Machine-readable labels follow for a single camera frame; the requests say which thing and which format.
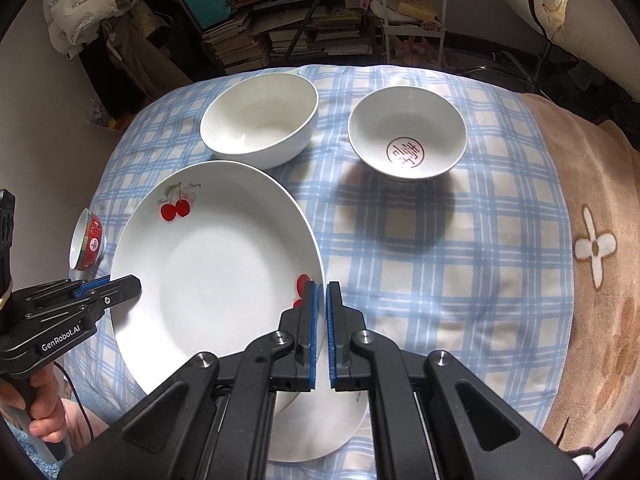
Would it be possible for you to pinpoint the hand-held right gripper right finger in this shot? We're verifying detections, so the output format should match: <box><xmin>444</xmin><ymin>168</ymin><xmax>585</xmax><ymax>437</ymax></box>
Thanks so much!
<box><xmin>326</xmin><ymin>281</ymin><xmax>585</xmax><ymax>480</ymax></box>

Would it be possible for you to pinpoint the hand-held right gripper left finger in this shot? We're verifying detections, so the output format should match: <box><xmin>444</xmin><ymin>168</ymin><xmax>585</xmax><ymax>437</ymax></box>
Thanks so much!
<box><xmin>59</xmin><ymin>280</ymin><xmax>318</xmax><ymax>480</ymax></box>

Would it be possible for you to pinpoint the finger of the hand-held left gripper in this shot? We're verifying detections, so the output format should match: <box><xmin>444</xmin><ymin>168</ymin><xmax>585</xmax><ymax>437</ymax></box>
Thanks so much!
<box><xmin>70</xmin><ymin>274</ymin><xmax>142</xmax><ymax>309</ymax></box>

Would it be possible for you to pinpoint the red patterned bowl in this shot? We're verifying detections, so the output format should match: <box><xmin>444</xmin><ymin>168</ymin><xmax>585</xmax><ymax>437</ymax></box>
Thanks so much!
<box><xmin>70</xmin><ymin>208</ymin><xmax>107</xmax><ymax>271</ymax></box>
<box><xmin>347</xmin><ymin>86</ymin><xmax>468</xmax><ymax>181</ymax></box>

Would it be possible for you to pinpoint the white cherry print plate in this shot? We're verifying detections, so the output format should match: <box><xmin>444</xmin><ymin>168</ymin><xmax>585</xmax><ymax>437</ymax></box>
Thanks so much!
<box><xmin>109</xmin><ymin>160</ymin><xmax>327</xmax><ymax>396</ymax></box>
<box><xmin>267</xmin><ymin>387</ymin><xmax>372</xmax><ymax>462</ymax></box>

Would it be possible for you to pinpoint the large white bowl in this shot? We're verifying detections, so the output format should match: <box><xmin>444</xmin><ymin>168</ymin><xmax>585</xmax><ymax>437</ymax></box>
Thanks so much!
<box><xmin>200</xmin><ymin>73</ymin><xmax>320</xmax><ymax>170</ymax></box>

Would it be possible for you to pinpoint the person's left hand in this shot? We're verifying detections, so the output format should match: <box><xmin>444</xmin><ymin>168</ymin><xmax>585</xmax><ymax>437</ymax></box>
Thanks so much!
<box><xmin>0</xmin><ymin>360</ymin><xmax>68</xmax><ymax>448</ymax></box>

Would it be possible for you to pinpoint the blue plaid cloth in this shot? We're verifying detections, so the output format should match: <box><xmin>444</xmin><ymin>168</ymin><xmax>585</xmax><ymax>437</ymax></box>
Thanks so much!
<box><xmin>60</xmin><ymin>64</ymin><xmax>571</xmax><ymax>480</ymax></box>

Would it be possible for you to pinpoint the plastic bag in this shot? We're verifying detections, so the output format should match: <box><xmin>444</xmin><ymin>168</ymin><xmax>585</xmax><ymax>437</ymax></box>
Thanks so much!
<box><xmin>87</xmin><ymin>105</ymin><xmax>133</xmax><ymax>133</ymax></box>

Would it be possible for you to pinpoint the beige coat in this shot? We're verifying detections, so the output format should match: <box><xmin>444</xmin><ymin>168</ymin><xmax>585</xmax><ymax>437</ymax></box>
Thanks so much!
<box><xmin>107</xmin><ymin>7</ymin><xmax>193</xmax><ymax>111</ymax></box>

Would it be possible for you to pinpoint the stack of books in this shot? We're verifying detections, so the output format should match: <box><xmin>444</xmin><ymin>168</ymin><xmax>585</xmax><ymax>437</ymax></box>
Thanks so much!
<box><xmin>202</xmin><ymin>7</ymin><xmax>376</xmax><ymax>75</ymax></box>

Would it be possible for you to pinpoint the white puffer jacket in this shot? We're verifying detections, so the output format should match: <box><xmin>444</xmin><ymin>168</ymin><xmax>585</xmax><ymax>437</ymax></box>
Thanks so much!
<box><xmin>42</xmin><ymin>0</ymin><xmax>151</xmax><ymax>56</ymax></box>

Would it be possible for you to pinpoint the brown floral blanket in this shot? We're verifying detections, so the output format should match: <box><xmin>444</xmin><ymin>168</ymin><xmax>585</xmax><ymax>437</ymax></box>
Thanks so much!
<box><xmin>520</xmin><ymin>92</ymin><xmax>640</xmax><ymax>480</ymax></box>

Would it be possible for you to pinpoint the white trolley cart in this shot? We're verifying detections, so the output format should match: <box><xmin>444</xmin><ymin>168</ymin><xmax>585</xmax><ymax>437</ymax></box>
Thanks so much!
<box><xmin>375</xmin><ymin>0</ymin><xmax>451</xmax><ymax>68</ymax></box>

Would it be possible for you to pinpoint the black cable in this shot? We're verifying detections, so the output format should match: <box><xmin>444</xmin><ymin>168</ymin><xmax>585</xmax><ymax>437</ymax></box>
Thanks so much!
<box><xmin>52</xmin><ymin>360</ymin><xmax>96</xmax><ymax>441</ymax></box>

